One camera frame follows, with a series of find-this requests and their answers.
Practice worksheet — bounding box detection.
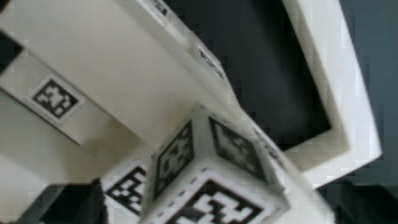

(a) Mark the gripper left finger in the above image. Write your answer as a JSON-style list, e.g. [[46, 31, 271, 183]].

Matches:
[[26, 180, 108, 224]]

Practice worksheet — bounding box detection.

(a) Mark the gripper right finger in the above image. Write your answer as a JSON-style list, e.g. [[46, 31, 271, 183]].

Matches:
[[335, 181, 398, 224]]

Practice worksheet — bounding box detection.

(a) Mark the white tagged block part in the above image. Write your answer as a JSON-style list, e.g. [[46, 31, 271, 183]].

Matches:
[[138, 106, 289, 224]]

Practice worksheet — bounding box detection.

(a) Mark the white chair back frame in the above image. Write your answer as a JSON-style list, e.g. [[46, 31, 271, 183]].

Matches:
[[0, 0, 333, 224]]

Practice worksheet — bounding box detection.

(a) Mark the white U-shaped fence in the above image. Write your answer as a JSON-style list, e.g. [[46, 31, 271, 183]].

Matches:
[[282, 0, 381, 187]]

